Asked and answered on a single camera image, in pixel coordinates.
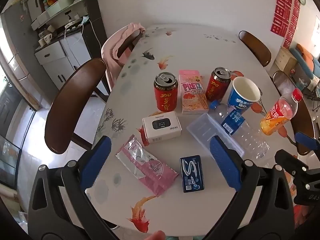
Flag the blue paper cup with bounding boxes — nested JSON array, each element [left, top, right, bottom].
[[227, 76, 261, 113]]

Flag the clear plastic water bottle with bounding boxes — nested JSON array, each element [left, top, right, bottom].
[[209, 100, 270, 159]]

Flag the person's left hand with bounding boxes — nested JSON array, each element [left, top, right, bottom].
[[142, 231, 166, 240]]

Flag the dark blue gum box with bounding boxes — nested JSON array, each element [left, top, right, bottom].
[[179, 154, 205, 193]]

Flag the light wooden drawer cabinet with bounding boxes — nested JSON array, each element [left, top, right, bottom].
[[274, 47, 295, 75]]

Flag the pink snack box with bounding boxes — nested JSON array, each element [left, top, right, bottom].
[[179, 69, 209, 115]]

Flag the red wall decoration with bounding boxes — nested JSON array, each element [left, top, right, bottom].
[[270, 0, 302, 49]]

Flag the round dark frame chair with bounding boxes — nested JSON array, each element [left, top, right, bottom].
[[272, 70, 298, 98]]

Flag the red drink can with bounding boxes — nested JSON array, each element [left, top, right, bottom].
[[205, 67, 232, 101], [153, 72, 178, 112]]

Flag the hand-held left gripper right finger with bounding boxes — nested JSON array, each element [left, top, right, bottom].
[[202, 135, 294, 240]]

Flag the light green tray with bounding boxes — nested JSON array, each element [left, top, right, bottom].
[[44, 0, 87, 18]]

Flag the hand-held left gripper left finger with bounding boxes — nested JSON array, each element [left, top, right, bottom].
[[27, 135, 118, 240]]

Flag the small white box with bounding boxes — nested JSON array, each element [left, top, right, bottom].
[[142, 112, 182, 144]]

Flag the blue and orange sofa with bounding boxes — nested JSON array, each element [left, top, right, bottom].
[[290, 44, 320, 80]]

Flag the dark brown wooden chair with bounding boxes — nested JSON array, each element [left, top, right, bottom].
[[290, 97, 316, 156], [116, 31, 143, 58], [44, 58, 110, 155], [238, 30, 272, 67]]

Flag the fish print tablecloth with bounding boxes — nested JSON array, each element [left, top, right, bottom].
[[94, 24, 309, 238]]

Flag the orange drink bottle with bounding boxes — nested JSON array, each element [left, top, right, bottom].
[[260, 88, 303, 136]]

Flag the white cabinet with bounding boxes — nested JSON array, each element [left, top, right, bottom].
[[34, 29, 111, 96]]

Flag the pink plastic wrapper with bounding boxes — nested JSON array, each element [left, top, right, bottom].
[[115, 134, 179, 197]]

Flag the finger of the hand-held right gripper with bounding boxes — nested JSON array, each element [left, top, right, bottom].
[[274, 149, 310, 178], [294, 132, 320, 152]]

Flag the clear plastic box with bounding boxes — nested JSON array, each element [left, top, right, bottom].
[[187, 113, 245, 158]]

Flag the white cable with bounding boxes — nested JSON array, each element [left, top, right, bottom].
[[64, 17, 98, 63]]

